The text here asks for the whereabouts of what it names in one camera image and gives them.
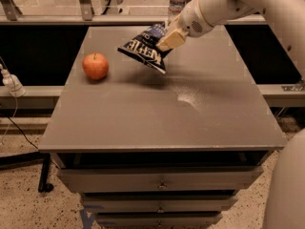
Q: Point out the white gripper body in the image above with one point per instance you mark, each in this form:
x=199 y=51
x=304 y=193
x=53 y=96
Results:
x=191 y=19

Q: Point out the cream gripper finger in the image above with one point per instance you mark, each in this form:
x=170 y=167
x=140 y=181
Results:
x=170 y=38
x=173 y=25

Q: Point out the blue Kettle chip bag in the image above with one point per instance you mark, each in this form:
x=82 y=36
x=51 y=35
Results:
x=142 y=48

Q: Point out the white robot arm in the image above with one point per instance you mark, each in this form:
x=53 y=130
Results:
x=285 y=207

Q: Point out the red apple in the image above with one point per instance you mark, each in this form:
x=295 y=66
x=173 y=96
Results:
x=95 y=66

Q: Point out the clear plastic water bottle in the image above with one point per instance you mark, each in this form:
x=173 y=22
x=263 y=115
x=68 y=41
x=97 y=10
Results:
x=175 y=7

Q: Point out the grey drawer cabinet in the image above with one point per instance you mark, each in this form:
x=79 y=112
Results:
x=205 y=111

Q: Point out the metal window railing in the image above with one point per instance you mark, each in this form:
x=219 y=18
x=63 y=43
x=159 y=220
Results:
x=83 y=12

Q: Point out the middle grey drawer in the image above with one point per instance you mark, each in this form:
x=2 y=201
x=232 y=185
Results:
x=192 y=203

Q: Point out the grey drawer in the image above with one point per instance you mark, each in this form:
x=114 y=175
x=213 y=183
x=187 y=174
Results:
x=155 y=219
x=192 y=203
x=159 y=179

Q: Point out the top grey drawer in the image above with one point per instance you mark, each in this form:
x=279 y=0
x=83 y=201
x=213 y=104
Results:
x=159 y=179

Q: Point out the bottom grey drawer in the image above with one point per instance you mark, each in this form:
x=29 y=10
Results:
x=155 y=219

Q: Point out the black metal stand leg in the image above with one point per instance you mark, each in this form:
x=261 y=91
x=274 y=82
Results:
x=28 y=159

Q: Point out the blue floor tape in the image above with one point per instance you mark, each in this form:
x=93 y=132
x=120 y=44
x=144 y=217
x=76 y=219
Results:
x=88 y=217

